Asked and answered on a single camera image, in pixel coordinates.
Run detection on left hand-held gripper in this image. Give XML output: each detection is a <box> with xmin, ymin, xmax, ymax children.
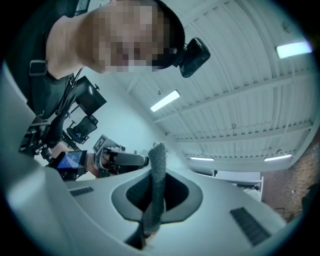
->
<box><xmin>92</xmin><ymin>134</ymin><xmax>150</xmax><ymax>179</ymax></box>

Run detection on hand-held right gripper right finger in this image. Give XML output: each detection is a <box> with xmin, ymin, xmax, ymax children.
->
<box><xmin>146</xmin><ymin>169</ymin><xmax>289</xmax><ymax>256</ymax></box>

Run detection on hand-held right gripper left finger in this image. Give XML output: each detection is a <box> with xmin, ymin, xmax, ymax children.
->
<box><xmin>0</xmin><ymin>64</ymin><xmax>152</xmax><ymax>256</ymax></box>

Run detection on grey cloth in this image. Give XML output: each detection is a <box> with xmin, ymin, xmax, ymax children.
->
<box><xmin>139</xmin><ymin>140</ymin><xmax>168</xmax><ymax>237</ymax></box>

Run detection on person's left forearm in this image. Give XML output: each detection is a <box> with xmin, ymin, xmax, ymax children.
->
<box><xmin>84</xmin><ymin>152</ymin><xmax>101</xmax><ymax>180</ymax></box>

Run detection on black tablet with blue screen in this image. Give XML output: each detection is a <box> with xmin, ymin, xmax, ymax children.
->
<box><xmin>55</xmin><ymin>150</ymin><xmax>88</xmax><ymax>181</ymax></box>

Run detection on black office chair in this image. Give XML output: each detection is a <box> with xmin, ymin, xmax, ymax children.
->
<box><xmin>66</xmin><ymin>114</ymin><xmax>99</xmax><ymax>145</ymax></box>

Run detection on black display panel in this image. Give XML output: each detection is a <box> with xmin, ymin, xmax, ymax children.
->
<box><xmin>74</xmin><ymin>75</ymin><xmax>108</xmax><ymax>117</ymax></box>

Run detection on black chest rig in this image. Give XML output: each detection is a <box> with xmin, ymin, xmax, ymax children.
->
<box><xmin>18</xmin><ymin>112</ymin><xmax>63</xmax><ymax>161</ymax></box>

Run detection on person's head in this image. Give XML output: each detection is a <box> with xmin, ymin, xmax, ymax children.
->
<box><xmin>46</xmin><ymin>0</ymin><xmax>186</xmax><ymax>75</ymax></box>

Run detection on black head camera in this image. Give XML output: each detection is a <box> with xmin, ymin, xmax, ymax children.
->
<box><xmin>178</xmin><ymin>37</ymin><xmax>211</xmax><ymax>79</ymax></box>

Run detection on grey strap buckle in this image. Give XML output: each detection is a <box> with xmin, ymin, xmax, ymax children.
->
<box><xmin>28</xmin><ymin>59</ymin><xmax>48</xmax><ymax>77</ymax></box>

